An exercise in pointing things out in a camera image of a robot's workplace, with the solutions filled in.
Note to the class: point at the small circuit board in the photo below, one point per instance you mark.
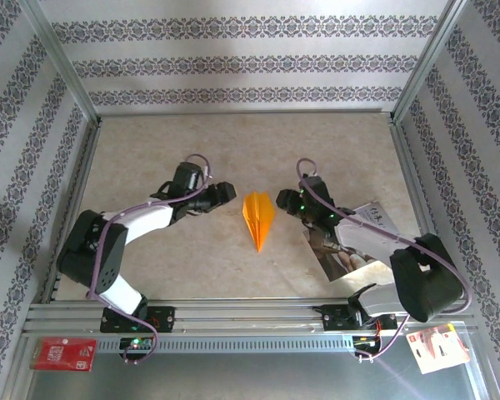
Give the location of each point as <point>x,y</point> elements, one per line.
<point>135,343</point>
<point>364,341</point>

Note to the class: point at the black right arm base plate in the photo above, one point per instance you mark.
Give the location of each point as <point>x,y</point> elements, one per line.
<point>337,318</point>

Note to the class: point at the aluminium frame post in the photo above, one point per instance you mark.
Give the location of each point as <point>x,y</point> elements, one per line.
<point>429,62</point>
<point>62,62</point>

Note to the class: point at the photo cover book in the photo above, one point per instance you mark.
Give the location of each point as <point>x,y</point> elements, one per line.
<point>350,258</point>

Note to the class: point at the white red blister package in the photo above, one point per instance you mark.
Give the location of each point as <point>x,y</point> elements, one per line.
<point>437,348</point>

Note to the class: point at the red card package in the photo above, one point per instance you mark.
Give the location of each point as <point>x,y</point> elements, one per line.
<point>62,354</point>

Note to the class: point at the steel sheet panel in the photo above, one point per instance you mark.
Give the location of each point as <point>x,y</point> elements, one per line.
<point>233,379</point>

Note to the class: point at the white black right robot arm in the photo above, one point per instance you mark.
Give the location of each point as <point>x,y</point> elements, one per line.
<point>358,233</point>

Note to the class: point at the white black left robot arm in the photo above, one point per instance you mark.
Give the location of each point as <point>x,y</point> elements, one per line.
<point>150,218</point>

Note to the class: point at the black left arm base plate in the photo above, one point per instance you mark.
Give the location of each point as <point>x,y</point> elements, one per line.
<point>162,318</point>

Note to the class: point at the thin aluminium rail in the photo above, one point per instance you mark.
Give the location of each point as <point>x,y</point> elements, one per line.
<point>241,111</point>

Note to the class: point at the aluminium side rail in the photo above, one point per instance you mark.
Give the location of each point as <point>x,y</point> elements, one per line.
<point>421,187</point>
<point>73,187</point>

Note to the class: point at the orange square paper sheet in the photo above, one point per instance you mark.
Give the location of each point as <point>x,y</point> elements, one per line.
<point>258,216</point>

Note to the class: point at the wide aluminium mounting rail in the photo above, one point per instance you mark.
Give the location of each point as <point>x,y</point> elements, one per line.
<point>241,316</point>

